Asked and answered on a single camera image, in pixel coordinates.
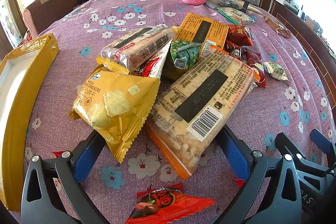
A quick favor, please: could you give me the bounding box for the clear pack red label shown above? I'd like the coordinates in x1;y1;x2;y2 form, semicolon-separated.
96;26;178;75

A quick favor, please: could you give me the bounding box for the purple floral tablecloth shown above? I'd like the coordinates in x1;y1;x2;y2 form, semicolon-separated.
15;0;334;224

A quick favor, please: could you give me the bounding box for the brown wrapped snack bar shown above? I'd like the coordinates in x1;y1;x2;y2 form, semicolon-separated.
264;16;291;38

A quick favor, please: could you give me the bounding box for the large clear orange cracker pack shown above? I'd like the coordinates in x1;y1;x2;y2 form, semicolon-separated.
145;46;260;180

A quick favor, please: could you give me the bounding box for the small red candy packet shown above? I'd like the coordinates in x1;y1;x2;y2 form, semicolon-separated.
52;151;64;158

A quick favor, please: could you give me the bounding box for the dark red gold-text packet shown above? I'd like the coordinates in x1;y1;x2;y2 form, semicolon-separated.
226;24;253;47

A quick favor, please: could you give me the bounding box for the dark red gold-circle packet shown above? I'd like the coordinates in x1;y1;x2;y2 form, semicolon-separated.
244;47;266;89

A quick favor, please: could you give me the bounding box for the white green small packet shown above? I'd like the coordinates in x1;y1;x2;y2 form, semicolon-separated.
263;61;288;81

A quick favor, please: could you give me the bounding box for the white red snack packet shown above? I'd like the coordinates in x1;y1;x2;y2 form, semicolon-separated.
131;40;172;79

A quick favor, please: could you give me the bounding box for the yellow cardboard tray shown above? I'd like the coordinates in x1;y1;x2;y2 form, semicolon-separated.
1;34;59;211

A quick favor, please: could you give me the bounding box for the orange biscuit pack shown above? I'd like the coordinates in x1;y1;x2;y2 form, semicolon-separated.
177;12;229;49

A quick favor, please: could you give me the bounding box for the red black sugar candy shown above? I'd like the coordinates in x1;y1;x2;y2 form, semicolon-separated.
224;40;242;60

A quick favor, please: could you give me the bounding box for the green pea snack packet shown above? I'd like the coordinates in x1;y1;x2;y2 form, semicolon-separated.
162;40;201;81

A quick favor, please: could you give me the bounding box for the dark red armchair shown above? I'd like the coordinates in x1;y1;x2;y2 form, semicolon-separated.
22;0;84;38

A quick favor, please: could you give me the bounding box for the yellow cheese crackers bag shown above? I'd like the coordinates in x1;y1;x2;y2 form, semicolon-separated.
69;65;160;162

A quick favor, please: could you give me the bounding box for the wooden glass door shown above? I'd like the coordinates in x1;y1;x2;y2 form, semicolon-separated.
0;0;27;60

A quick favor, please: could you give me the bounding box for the round crackers green bag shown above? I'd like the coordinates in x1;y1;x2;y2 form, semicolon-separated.
215;7;255;25

